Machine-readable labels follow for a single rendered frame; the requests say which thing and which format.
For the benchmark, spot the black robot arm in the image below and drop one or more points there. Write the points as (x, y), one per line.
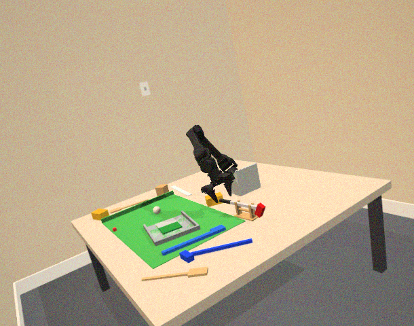
(203, 149)

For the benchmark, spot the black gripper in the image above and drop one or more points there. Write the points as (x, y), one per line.
(208, 189)

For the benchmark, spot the tan cube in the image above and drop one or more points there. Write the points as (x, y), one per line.
(161, 189)

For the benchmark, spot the green putting mat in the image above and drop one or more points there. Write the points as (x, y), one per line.
(130, 228)

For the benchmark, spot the orange flat block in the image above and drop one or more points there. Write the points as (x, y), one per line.
(100, 214)
(211, 202)

